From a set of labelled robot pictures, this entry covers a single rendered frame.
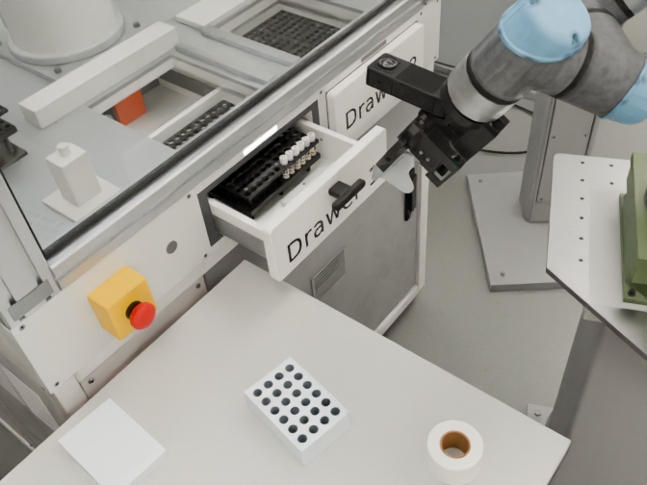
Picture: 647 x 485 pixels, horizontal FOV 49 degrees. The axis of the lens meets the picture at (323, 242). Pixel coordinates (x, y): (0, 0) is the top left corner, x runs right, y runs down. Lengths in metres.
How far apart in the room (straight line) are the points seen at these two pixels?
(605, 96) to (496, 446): 0.46
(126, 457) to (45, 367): 0.16
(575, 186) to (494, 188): 1.09
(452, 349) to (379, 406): 1.01
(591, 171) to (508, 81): 0.64
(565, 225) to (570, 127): 0.86
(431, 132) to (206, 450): 0.51
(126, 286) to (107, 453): 0.22
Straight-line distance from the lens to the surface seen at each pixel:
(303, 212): 1.04
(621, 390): 1.39
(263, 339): 1.08
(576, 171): 1.37
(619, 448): 1.57
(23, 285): 0.94
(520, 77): 0.75
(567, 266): 1.19
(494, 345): 2.02
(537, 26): 0.72
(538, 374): 1.99
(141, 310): 0.99
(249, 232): 1.07
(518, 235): 2.26
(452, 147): 0.87
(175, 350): 1.10
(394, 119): 1.52
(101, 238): 0.98
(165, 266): 1.09
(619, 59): 0.79
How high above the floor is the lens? 1.62
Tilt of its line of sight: 45 degrees down
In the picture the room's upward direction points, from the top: 6 degrees counter-clockwise
